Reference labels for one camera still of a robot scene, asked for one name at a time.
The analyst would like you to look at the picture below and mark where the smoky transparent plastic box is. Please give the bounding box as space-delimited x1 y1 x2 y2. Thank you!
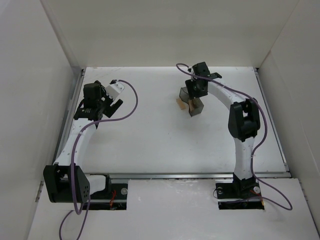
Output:
176 87 204 117

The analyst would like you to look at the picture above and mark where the wood block one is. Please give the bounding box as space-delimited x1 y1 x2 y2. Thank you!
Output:
176 98 187 110

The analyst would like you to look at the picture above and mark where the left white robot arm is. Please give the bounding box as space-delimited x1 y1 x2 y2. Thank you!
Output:
43 80 125 204

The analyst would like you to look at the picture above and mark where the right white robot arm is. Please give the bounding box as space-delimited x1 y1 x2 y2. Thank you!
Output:
185 62 261 200

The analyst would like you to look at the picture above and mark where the wood block two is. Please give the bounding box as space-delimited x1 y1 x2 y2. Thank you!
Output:
188 99 196 115

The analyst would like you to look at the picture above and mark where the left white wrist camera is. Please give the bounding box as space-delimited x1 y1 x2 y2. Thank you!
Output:
105 79 125 101

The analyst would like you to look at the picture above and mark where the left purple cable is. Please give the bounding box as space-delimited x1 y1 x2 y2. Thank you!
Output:
59 78 140 240

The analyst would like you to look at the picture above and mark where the purple cable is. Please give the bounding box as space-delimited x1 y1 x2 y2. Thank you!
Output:
176 62 293 211
59 78 140 240

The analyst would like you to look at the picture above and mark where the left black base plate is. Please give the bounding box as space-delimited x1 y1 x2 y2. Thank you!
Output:
89 183 128 211

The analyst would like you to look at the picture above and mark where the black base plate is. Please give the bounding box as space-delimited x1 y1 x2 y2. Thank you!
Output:
215 182 265 210
89 183 128 211

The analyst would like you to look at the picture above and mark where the aluminium rail front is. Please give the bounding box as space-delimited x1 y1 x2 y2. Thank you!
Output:
82 171 292 180

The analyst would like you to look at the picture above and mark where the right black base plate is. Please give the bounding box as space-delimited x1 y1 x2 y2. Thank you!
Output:
215 182 265 210

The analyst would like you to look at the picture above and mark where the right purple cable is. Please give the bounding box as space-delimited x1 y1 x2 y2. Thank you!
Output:
176 62 293 211

